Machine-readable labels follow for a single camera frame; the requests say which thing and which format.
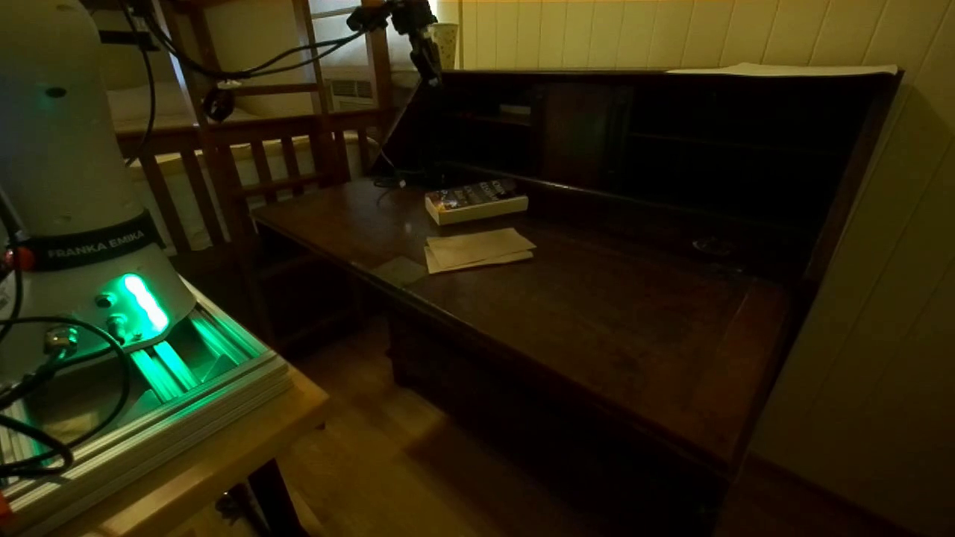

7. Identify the small yellow sticky note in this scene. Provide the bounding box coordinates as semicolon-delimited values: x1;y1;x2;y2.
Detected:
373;256;427;287

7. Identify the white paper sheet on cabinet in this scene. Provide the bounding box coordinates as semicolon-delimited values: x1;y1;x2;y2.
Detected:
665;62;903;77

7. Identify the dark wooden secretary desk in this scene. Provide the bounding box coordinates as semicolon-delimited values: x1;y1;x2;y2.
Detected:
259;71;903;537

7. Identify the wooden chair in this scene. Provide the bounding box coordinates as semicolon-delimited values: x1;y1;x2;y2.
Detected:
118;0;398;339

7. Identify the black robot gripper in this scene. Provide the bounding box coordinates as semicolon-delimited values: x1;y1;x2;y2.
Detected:
348;0;443;80

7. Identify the light wooden robot table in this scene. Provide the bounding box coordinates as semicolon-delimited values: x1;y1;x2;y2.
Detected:
55;367;330;537

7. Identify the white franka robot arm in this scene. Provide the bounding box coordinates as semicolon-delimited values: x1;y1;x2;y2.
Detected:
0;0;197;384

